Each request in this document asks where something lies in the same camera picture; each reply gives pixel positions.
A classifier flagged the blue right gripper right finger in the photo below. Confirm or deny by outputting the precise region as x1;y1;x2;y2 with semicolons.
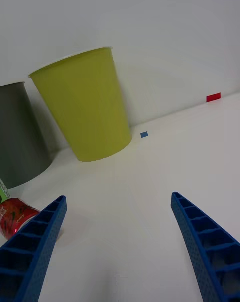
170;191;240;302

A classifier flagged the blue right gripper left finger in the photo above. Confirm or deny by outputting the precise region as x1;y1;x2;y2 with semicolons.
0;195;68;302

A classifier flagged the red drink can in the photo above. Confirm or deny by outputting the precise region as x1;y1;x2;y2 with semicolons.
0;197;41;240

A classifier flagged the grey plastic waste bin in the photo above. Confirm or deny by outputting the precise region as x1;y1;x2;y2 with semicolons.
0;81;54;190

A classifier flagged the yellow-green plastic waste bin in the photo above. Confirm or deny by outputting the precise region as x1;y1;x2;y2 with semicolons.
28;46;133;162

